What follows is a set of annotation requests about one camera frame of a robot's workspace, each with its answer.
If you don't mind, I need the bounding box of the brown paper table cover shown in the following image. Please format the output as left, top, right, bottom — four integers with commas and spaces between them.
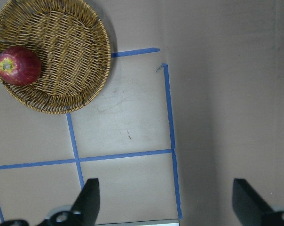
0, 0, 284, 226

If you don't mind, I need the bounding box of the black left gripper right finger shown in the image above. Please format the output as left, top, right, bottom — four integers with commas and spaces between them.
232, 178, 274, 226

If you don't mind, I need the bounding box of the woven wicker basket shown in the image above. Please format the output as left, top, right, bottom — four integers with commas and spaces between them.
0, 0, 111, 114

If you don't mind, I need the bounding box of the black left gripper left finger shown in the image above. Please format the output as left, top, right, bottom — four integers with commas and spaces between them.
70, 178, 100, 226

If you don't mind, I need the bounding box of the dark red apple in basket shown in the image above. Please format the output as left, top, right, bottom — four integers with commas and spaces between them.
0, 46, 42, 86

